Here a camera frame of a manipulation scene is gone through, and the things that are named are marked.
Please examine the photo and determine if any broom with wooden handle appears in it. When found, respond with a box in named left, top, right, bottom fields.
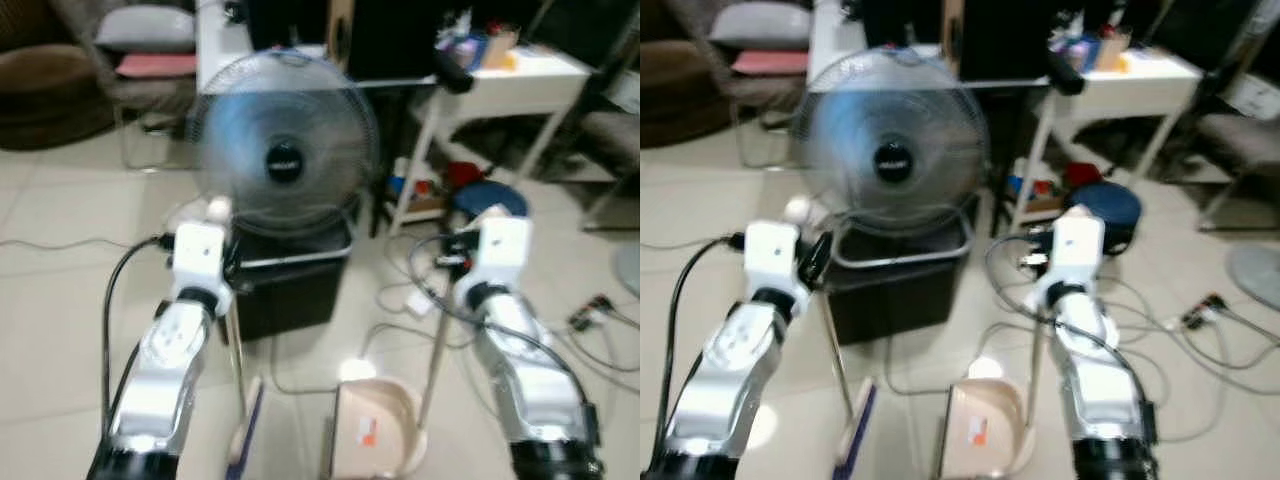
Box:
left=205, top=196, right=268, bottom=467
left=784, top=197, right=881, bottom=473

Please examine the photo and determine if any beige dustpan with long handle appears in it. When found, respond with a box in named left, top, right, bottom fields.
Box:
left=938, top=300, right=1049, bottom=480
left=322, top=205, right=513, bottom=480

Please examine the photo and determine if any dark blue round container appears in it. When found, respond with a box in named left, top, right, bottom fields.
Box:
left=1062, top=182, right=1144, bottom=255
left=452, top=180, right=530, bottom=227

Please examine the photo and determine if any black bin with metal rim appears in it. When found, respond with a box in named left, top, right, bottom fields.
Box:
left=228, top=212, right=358, bottom=343
left=824, top=212, right=978, bottom=347

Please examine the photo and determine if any red object under table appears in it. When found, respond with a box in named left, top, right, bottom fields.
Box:
left=1064, top=160, right=1107, bottom=190
left=444, top=160, right=487, bottom=192

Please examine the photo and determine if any grey electric fan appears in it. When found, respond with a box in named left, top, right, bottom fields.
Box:
left=188, top=50, right=383, bottom=241
left=794, top=48, right=993, bottom=241

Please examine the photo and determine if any black power strip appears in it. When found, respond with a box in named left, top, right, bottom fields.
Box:
left=1179, top=292, right=1230, bottom=330
left=568, top=294, right=617, bottom=333

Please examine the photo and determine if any grey round fan base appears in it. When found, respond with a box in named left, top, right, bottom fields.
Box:
left=614, top=244, right=641, bottom=299
left=1227, top=244, right=1280, bottom=312

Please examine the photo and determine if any black cylinder on table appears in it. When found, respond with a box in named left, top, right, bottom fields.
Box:
left=1044, top=48, right=1088, bottom=98
left=431, top=48, right=475, bottom=97

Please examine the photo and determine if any brown upholstered chair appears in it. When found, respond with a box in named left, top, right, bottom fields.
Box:
left=578, top=108, right=641, bottom=233
left=1194, top=110, right=1280, bottom=233

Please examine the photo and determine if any orange box on table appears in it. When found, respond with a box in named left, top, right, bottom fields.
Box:
left=480, top=28, right=522, bottom=72
left=1094, top=28, right=1138, bottom=72

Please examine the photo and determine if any pink flat cushion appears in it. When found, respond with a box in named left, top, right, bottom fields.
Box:
left=730, top=50, right=812, bottom=77
left=114, top=54, right=199, bottom=80

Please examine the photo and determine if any brown round ottoman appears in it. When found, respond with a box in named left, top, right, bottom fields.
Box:
left=0, top=44, right=117, bottom=153
left=640, top=40, right=738, bottom=148

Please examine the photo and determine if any black monitor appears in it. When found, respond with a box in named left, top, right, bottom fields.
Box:
left=860, top=0, right=1053, bottom=83
left=244, top=0, right=443, bottom=83

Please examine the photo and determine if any grey seat cushion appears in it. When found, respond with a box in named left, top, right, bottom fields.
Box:
left=94, top=6, right=198, bottom=54
left=707, top=2, right=814, bottom=50

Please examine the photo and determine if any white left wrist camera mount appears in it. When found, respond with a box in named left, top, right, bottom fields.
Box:
left=168, top=222, right=237, bottom=301
left=744, top=220, right=813, bottom=301

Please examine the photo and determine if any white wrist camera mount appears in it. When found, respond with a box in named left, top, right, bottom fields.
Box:
left=1044, top=214, right=1107, bottom=293
left=470, top=214, right=534, bottom=297
left=744, top=220, right=813, bottom=301
left=168, top=222, right=237, bottom=301

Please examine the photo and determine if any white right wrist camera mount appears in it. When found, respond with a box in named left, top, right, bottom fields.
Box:
left=470, top=214, right=534, bottom=297
left=1044, top=214, right=1107, bottom=293

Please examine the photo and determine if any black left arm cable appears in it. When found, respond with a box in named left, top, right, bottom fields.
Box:
left=664, top=232, right=749, bottom=441
left=99, top=234, right=177, bottom=443

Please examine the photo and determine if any metal frame chair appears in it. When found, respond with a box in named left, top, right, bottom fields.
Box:
left=662, top=0, right=816, bottom=171
left=48, top=0, right=203, bottom=173

